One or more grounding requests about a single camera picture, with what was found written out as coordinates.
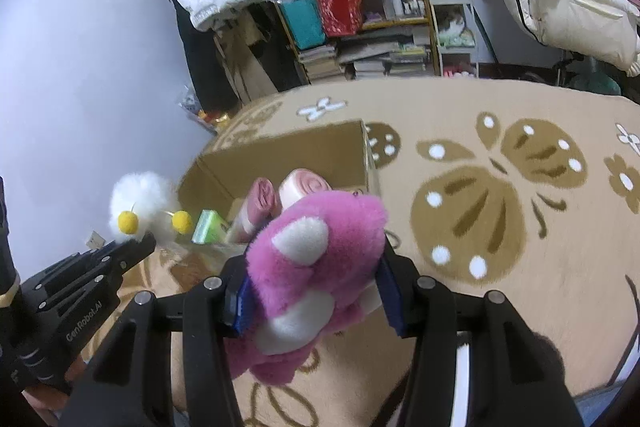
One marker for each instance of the plastic bag of snacks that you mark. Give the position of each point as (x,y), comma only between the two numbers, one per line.
(207,114)

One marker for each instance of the beige patterned blanket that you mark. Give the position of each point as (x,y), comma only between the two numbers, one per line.
(500,107)

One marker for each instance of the black coat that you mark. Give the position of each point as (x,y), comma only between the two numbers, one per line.
(200,57)

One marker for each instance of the white fluffy plush yellow balls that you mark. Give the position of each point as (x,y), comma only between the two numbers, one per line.
(145,197)

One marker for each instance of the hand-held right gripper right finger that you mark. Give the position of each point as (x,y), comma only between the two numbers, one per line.
(391,299)

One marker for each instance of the tan coat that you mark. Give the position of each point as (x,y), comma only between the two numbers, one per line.
(250,67)

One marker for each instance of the group of cosmetic bottles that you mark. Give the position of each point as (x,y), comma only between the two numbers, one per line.
(395,2)

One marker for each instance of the pink plush bear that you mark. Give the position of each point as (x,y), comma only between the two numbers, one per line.
(320,267)

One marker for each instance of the teal round object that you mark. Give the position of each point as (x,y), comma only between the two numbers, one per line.
(595,84)

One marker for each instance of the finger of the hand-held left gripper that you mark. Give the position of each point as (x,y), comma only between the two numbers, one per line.
(95,292)
(125,252)

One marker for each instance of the red gift bag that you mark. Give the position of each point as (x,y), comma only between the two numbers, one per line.
(340,9)

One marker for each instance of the teal bag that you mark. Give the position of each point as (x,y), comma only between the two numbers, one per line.
(302,22)

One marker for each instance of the cat plush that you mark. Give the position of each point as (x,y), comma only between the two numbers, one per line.
(452,27)

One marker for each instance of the green tissue pack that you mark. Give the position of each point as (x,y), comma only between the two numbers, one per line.
(210,227)

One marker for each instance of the cardboard box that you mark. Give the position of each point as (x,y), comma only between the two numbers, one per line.
(310,147)

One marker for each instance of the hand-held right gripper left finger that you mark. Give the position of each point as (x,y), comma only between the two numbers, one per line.
(242,307)

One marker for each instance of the stack of books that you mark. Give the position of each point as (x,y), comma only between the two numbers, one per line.
(365,57)

